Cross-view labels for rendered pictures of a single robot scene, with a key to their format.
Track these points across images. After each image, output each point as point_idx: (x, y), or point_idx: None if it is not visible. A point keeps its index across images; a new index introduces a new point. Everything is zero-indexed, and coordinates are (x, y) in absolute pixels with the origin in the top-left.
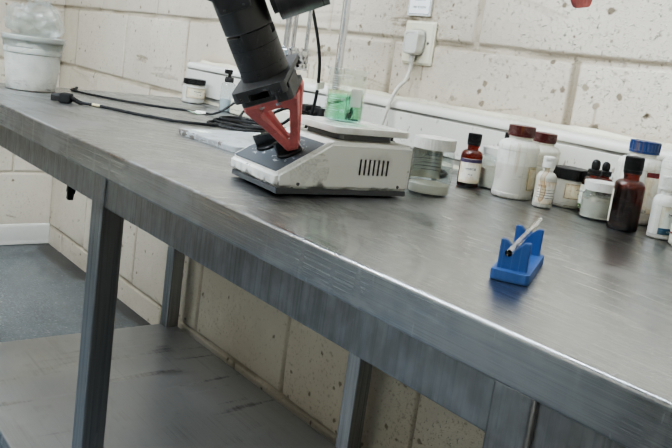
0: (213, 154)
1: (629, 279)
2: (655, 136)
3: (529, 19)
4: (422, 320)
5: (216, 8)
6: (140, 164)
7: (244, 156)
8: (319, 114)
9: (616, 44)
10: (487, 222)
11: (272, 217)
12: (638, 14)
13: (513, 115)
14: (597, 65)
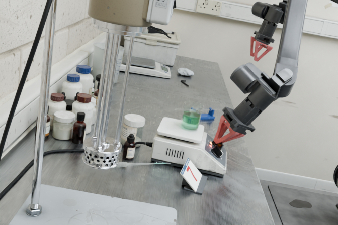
0: (198, 210)
1: (172, 108)
2: (40, 71)
3: (4, 31)
4: None
5: (277, 99)
6: (264, 199)
7: (225, 162)
8: None
9: (32, 34)
10: (156, 126)
11: (243, 148)
12: (37, 16)
13: (1, 99)
14: (26, 48)
